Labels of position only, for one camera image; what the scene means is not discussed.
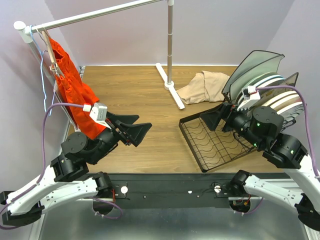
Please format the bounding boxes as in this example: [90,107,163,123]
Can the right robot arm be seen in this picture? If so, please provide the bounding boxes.
[200,103,320,231]

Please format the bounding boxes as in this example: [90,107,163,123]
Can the black mounting rail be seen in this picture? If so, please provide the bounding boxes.
[82,172,293,210]

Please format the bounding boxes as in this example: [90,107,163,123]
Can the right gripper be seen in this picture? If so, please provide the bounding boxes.
[199,100,264,148]

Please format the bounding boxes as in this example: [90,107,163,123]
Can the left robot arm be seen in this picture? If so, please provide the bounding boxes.
[0,113,152,230]

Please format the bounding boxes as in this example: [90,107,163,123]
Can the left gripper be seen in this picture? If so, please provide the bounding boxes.
[88,111,153,166]

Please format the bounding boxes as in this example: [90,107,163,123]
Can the orange garment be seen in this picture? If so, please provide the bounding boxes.
[49,38,105,139]

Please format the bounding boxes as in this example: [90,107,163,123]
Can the wooden clip hanger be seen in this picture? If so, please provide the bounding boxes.
[37,29,64,78]

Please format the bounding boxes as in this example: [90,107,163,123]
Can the square leaf pattern plate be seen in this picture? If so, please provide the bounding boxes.
[263,72,299,101]

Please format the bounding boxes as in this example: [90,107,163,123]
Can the white clothes rack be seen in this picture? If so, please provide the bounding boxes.
[13,0,186,131]

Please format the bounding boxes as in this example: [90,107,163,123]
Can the black wire dish rack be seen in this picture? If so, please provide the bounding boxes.
[178,92,298,173]

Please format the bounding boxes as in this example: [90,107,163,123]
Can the blue wire hanger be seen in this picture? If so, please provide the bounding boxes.
[30,25,58,112]

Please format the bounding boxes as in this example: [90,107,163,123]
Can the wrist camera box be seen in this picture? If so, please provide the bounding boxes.
[89,102,109,127]
[237,85,261,112]

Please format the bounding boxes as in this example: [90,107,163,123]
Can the large square green plate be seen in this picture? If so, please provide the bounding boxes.
[221,49,286,95]

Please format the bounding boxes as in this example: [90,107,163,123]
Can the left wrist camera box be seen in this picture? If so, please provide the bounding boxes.
[89,102,109,127]

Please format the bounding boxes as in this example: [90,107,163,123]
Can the cream round plate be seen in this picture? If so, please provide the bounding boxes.
[269,90,302,113]

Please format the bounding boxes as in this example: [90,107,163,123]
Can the white blue rimmed plate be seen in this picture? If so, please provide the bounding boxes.
[233,74,285,104]

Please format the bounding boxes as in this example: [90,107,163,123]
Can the pink and cream plate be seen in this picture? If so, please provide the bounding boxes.
[277,101,304,119]

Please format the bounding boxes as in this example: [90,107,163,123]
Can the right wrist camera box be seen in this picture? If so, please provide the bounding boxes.
[237,85,261,112]

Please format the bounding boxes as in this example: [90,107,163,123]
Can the beige cloth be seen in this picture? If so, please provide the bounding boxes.
[177,70,229,105]

